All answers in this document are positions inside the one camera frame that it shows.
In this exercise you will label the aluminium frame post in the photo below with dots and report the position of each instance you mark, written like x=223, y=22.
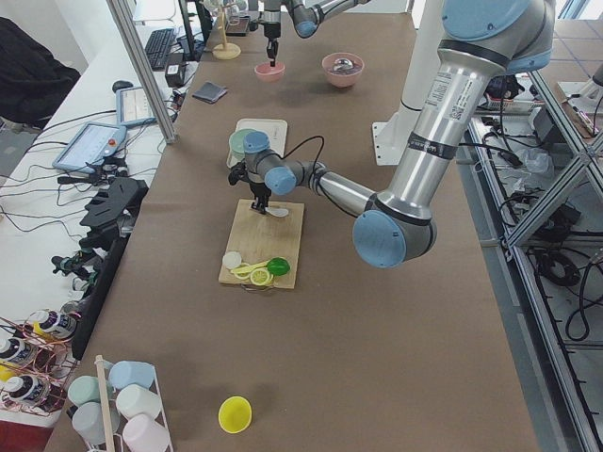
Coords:
x=120, y=13

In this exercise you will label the black keyboard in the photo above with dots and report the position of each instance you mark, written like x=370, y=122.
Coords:
x=158, y=47

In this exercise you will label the yellow plastic spoon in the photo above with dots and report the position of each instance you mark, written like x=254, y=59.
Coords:
x=244, y=271

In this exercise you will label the pink cup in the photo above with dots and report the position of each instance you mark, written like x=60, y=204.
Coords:
x=143, y=433

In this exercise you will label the yellow plastic cup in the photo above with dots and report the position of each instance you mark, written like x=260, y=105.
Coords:
x=235, y=414

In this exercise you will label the small pink bowl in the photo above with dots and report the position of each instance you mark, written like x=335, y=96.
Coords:
x=265, y=72

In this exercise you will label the light blue cup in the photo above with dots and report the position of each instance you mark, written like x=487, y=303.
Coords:
x=125, y=373

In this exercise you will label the blue teach pendant tablet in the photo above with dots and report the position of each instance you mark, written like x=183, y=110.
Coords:
x=93, y=143

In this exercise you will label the white ceramic spoon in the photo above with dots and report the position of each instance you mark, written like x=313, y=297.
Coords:
x=277, y=212

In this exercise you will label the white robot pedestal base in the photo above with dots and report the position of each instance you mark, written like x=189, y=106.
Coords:
x=390, y=138

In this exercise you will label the black power adapter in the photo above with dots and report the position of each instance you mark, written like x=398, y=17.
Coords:
x=175, y=70

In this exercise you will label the green bowl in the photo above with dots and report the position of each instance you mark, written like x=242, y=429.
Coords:
x=236, y=145

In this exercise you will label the white onion piece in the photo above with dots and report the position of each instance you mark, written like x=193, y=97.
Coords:
x=231, y=259

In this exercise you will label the copper wire bottle rack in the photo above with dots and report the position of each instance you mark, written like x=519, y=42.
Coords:
x=35, y=369

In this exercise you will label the wooden mug tree stand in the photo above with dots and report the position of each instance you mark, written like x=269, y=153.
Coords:
x=225, y=50

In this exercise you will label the large pink bowl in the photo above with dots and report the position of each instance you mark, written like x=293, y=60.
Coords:
x=342, y=70

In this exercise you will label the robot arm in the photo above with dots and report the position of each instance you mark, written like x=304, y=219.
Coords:
x=481, y=40
x=306, y=19

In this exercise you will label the grey folded cloth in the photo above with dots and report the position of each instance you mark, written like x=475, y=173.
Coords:
x=209, y=92

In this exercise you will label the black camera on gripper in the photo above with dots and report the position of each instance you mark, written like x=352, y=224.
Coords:
x=238, y=173

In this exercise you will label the cream serving tray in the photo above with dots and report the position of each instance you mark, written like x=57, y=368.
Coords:
x=276, y=130

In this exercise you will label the white cup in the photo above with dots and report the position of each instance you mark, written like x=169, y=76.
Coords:
x=134, y=399

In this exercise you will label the lemon slice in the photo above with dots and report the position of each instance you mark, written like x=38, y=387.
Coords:
x=261, y=277

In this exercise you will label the green cup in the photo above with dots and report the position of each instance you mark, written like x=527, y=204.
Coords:
x=84, y=389

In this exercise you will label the wooden cup rack post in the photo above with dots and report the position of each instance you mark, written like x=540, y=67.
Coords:
x=104, y=401

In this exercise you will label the wooden cutting board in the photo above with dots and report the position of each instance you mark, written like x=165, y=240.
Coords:
x=259, y=237

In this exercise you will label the grey cup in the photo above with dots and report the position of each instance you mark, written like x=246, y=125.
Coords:
x=87, y=421

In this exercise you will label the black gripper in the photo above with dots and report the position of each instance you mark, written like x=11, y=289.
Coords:
x=270, y=31
x=258, y=190

